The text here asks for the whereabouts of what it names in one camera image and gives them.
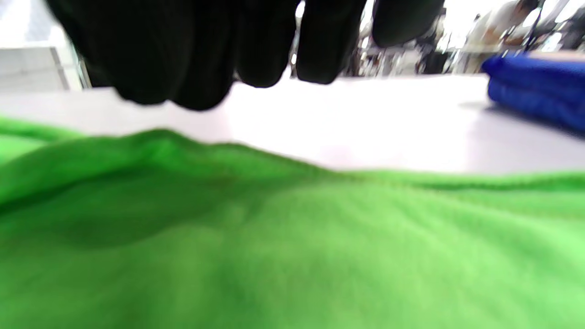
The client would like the green rectangular towel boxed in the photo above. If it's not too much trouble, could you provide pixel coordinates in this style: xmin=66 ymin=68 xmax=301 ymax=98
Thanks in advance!
xmin=0 ymin=117 xmax=585 ymax=329

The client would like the person's right hand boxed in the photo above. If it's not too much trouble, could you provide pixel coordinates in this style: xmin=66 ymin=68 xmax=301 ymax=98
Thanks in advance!
xmin=46 ymin=0 xmax=446 ymax=111

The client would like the blue rectangular towel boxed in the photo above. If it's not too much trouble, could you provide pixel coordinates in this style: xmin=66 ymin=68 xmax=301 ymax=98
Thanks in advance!
xmin=481 ymin=53 xmax=585 ymax=135

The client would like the orange rectangular towel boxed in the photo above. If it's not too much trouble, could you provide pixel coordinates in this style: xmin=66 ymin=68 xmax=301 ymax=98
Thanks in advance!
xmin=521 ymin=49 xmax=585 ymax=62

